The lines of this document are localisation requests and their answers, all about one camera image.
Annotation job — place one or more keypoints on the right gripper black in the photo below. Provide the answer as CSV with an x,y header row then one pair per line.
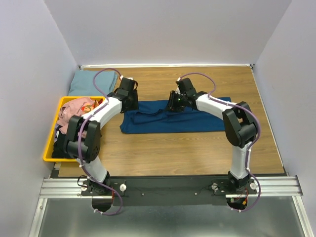
x,y
171,106

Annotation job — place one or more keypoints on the dark blue t-shirt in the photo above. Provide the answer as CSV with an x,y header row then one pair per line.
x,y
151,117

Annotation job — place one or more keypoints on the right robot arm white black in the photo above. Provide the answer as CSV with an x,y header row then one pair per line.
x,y
241,127

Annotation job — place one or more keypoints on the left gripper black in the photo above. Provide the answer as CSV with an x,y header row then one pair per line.
x,y
135,105

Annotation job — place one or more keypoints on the aluminium extrusion rail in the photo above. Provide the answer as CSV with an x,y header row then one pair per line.
x,y
284,186

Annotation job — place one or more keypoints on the pink t-shirt in bin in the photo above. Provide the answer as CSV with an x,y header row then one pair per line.
x,y
75,107

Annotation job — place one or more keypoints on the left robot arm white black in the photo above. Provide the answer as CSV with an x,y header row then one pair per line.
x,y
83,138

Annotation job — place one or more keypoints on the black garment in bin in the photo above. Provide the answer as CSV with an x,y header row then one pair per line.
x,y
58,147

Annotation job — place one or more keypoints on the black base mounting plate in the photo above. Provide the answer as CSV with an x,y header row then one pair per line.
x,y
169,191

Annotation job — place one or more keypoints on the yellow plastic bin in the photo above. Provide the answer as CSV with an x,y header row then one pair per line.
x,y
49,146

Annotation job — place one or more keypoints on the folded light blue t-shirt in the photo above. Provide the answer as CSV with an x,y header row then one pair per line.
x,y
82,83

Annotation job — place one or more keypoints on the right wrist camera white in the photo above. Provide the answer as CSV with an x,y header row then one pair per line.
x,y
177,86

